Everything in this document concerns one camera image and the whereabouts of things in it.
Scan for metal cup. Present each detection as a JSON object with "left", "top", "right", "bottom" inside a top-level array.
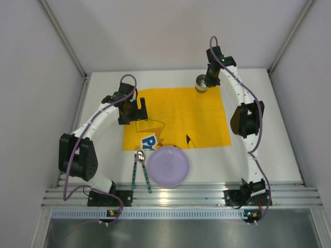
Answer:
[{"left": 195, "top": 74, "right": 208, "bottom": 94}]

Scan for metal fork green handle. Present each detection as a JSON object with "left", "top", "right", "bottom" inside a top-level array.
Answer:
[{"left": 131, "top": 146, "right": 140, "bottom": 191}]

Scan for metal spoon green handle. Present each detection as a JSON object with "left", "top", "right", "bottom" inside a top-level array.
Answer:
[{"left": 137, "top": 150, "right": 152, "bottom": 194}]

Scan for yellow printed cloth placemat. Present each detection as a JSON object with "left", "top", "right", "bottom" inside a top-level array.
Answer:
[{"left": 122, "top": 87, "right": 231, "bottom": 151}]

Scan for purple plastic plate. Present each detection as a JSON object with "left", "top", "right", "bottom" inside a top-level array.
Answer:
[{"left": 147, "top": 146, "right": 190, "bottom": 188}]

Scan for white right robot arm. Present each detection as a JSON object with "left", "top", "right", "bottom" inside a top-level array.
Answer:
[{"left": 205, "top": 45, "right": 266, "bottom": 199}]

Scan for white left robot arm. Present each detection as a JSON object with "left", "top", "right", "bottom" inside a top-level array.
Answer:
[{"left": 58, "top": 83, "right": 148, "bottom": 194}]

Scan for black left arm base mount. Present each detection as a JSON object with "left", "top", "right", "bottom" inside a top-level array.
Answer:
[{"left": 83, "top": 187, "right": 133, "bottom": 207}]

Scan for aluminium rail frame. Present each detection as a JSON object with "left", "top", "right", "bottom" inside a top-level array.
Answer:
[{"left": 40, "top": 154, "right": 323, "bottom": 209}]

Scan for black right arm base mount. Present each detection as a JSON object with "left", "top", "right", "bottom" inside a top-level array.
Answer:
[{"left": 223, "top": 190, "right": 269, "bottom": 209}]

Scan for perforated cable duct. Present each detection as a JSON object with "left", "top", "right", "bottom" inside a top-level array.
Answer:
[{"left": 51, "top": 208, "right": 262, "bottom": 220}]

